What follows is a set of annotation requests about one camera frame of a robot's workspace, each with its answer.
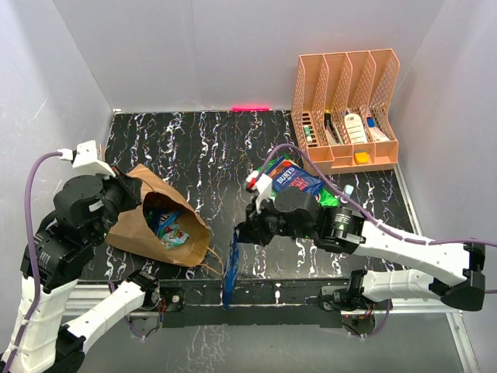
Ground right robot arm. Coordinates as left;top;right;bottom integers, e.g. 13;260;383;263
237;187;485;312

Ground green white small bottles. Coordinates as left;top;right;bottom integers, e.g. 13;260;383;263
303;124;317;146

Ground aluminium frame rail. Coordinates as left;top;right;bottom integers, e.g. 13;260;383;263
57;165;478;373

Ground orange mesh file organizer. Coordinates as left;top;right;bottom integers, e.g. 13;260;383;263
291;49;400;175

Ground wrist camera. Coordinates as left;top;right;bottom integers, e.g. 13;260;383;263
245;171;273;211
57;140;116;179

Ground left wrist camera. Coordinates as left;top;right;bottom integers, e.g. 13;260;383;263
57;140;116;179

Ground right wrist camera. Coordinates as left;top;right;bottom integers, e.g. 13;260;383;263
245;171;273;211

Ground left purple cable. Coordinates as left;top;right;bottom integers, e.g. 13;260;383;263
0;151;161;373

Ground blue M&M candy packet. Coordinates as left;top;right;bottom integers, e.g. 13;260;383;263
147;208;182;235

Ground pink tape strip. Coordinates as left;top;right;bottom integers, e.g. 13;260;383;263
231;105;270;112

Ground green Chuba chips bag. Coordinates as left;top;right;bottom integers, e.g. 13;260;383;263
256;155;339;207

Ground white lotion bottle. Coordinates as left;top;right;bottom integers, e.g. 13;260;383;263
344;113;368;144

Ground purple cable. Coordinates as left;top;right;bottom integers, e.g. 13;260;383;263
255;143;497;340
0;151;161;373

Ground small colourful snack packet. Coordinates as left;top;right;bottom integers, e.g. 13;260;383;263
158;223;189;249

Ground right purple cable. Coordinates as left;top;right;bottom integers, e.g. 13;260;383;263
255;143;497;340

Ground blue Burts chips bag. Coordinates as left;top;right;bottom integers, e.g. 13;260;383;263
266;158;324;196

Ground black yellow marker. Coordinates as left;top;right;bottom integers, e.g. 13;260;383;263
324;110;342;145

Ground yellow block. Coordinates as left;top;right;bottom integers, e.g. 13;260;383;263
354;152;370;165

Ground brown paper bag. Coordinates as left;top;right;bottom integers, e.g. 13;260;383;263
106;164;224;269

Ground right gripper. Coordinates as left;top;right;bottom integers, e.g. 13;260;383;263
237;193;315;246

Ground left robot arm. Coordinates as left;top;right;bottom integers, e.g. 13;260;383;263
1;169;161;372

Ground blue sea salt vinegar bag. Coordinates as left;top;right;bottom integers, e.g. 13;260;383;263
222;225;240;309

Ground small white blue bottle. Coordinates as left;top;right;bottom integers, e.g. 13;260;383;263
340;184;354;204

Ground white tube blue cap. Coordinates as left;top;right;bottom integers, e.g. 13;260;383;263
367;117;390;142

